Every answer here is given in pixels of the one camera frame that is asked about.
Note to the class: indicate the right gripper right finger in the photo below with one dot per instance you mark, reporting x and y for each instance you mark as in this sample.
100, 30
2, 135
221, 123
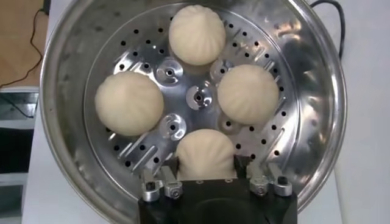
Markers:
262, 182

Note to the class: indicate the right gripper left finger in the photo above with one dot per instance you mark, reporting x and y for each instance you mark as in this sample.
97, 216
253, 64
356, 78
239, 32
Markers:
169, 182

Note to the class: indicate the white steamed baozi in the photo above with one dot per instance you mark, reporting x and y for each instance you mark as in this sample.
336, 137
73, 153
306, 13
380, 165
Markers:
129, 103
248, 94
197, 35
205, 153

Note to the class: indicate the stainless steel steamer basket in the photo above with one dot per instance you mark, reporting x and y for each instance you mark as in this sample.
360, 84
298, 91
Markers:
76, 91

